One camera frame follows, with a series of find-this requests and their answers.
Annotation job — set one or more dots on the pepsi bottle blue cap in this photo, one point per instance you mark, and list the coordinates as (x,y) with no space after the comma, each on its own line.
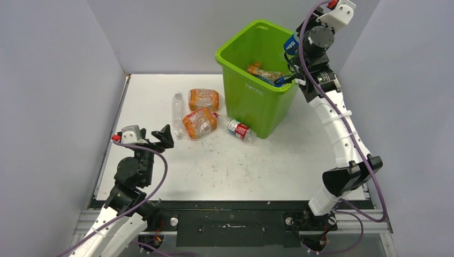
(279,82)

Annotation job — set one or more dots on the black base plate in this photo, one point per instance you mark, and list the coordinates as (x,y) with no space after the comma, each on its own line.
(235,223)

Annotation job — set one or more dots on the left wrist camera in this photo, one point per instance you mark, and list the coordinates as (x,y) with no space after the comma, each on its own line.
(128,135)

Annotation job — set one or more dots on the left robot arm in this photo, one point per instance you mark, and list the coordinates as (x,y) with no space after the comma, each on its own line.
(127,210)

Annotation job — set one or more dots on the red label bottle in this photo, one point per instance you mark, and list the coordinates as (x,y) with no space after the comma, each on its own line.
(235,128)

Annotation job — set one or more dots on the blue label bottle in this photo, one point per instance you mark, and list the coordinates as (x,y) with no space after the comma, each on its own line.
(291,45)

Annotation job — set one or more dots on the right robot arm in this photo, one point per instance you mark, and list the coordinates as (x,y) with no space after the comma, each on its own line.
(306,55)

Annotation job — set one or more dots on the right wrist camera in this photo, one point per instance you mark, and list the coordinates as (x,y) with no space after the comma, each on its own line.
(339,16)

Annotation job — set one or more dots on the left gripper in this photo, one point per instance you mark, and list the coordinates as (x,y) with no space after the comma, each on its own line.
(164,136)

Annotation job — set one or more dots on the orange juice bottle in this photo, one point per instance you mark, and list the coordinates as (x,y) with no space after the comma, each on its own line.
(258,65)

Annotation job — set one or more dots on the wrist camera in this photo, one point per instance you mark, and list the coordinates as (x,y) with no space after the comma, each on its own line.
(128,135)
(339,16)

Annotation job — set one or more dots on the clear bottle no label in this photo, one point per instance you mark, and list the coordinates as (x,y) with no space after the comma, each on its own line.
(177,114)

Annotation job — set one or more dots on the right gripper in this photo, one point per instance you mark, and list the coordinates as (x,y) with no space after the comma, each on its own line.
(311,21)

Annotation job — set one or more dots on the orange crushed bottle top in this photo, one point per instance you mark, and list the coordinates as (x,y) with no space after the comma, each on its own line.
(204,98)

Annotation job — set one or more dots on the small orange label bottle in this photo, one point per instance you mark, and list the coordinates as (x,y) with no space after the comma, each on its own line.
(266,76)

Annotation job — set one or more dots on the orange crushed bottle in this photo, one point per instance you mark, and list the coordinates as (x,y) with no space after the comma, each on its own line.
(199,123)
(204,98)

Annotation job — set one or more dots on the green plastic bin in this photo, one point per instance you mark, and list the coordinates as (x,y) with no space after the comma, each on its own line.
(257,104)

